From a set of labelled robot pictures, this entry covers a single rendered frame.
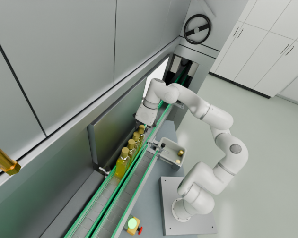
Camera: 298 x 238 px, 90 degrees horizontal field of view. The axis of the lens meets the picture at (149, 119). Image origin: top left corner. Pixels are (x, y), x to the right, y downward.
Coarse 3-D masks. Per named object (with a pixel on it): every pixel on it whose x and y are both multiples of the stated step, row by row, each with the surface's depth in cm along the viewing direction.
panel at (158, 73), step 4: (164, 64) 116; (160, 68) 111; (164, 68) 123; (156, 72) 105; (160, 72) 117; (152, 76) 102; (156, 76) 111; (160, 76) 124; (148, 80) 96; (148, 84) 100; (144, 92) 101; (144, 96) 106
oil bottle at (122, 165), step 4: (120, 156) 76; (128, 156) 77; (120, 160) 75; (124, 160) 75; (128, 160) 76; (116, 164) 79; (120, 164) 76; (124, 164) 75; (128, 164) 81; (116, 168) 82; (120, 168) 79; (124, 168) 77; (116, 172) 85; (120, 172) 83; (124, 172) 82; (120, 176) 87
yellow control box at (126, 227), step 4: (132, 216) 82; (128, 220) 80; (136, 220) 81; (124, 224) 79; (136, 224) 80; (124, 228) 78; (128, 228) 78; (136, 228) 79; (128, 232) 81; (132, 232) 77
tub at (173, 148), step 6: (162, 138) 120; (168, 144) 123; (174, 144) 121; (156, 150) 112; (168, 150) 122; (174, 150) 124; (186, 150) 117; (162, 156) 110; (168, 156) 118; (174, 156) 120; (180, 156) 121; (174, 162) 108; (180, 162) 111
